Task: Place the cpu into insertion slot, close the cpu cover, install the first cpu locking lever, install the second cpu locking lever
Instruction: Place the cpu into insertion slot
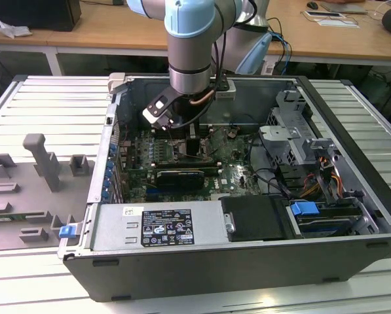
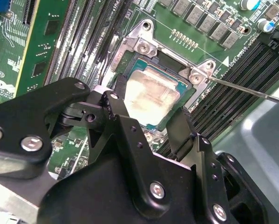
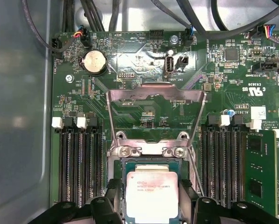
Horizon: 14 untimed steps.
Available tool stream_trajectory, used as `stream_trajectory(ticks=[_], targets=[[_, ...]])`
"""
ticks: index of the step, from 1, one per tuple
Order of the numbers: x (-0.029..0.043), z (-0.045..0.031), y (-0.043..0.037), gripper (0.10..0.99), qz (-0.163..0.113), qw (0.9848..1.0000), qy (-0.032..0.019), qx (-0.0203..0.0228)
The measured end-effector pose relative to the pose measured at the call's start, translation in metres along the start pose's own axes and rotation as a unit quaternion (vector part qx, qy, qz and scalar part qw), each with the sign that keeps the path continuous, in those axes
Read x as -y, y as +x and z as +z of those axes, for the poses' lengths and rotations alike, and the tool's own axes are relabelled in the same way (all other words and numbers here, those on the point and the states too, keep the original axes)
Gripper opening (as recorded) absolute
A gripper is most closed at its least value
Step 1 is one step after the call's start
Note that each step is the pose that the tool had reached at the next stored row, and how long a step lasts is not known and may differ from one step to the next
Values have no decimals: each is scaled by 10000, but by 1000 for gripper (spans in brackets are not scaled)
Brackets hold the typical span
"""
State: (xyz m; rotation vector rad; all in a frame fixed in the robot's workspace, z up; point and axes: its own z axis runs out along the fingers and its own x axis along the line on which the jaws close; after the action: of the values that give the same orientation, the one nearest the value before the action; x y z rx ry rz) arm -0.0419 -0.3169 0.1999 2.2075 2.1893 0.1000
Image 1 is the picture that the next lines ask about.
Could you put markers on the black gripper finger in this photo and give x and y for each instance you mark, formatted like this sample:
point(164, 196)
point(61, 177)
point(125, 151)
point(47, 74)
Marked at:
point(192, 147)

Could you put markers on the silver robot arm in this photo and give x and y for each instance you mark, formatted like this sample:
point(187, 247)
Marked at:
point(188, 59)

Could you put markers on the black RAM slot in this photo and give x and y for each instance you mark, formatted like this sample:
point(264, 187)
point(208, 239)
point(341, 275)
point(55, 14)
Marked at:
point(188, 165)

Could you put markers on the CPU socket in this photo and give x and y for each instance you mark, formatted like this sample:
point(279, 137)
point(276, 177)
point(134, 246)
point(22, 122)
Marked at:
point(174, 147)

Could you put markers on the black expansion card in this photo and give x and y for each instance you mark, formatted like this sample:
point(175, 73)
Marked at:
point(178, 180)

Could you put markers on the round coin battery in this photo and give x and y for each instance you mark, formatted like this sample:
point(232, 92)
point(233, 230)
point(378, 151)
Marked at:
point(232, 132)

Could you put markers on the green motherboard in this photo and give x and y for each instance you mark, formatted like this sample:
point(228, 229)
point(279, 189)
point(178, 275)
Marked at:
point(234, 176)

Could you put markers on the black plastic shroud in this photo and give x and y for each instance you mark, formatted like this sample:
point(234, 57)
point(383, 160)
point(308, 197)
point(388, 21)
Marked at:
point(254, 219)

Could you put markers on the grey metal drive cage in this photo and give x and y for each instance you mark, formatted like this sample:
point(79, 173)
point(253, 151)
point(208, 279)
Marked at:
point(290, 144)

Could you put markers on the wooden desk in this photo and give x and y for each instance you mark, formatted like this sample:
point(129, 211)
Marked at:
point(116, 32)

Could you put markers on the silver power supply with label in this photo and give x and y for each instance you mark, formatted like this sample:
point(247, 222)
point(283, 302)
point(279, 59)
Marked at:
point(110, 229)

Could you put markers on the black open PC case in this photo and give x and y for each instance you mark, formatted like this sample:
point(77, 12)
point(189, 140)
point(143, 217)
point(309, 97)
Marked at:
point(215, 271)

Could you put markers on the hard disk in blue carrier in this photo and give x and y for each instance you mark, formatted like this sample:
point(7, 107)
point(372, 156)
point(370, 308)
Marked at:
point(303, 208)

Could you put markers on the blue case latch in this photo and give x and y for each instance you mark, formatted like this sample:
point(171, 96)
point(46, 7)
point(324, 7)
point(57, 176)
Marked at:
point(67, 231)

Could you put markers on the black computer mouse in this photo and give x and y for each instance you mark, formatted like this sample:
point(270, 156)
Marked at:
point(312, 5)

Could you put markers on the white flat device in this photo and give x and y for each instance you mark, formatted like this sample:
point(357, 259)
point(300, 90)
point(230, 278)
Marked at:
point(323, 14)

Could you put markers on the grey parts rack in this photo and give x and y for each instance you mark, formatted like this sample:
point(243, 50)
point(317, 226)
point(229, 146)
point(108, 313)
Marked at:
point(25, 202)

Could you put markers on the black box on desk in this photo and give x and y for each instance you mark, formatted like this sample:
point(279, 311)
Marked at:
point(34, 13)

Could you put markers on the grey laptop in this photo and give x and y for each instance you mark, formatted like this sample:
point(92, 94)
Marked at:
point(342, 7)

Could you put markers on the crumpled white paper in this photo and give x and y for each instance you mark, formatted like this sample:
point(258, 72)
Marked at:
point(13, 30)

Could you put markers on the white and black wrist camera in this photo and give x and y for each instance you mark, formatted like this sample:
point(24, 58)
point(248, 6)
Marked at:
point(157, 108)

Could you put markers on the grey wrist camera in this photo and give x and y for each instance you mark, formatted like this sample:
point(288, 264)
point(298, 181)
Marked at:
point(226, 91)

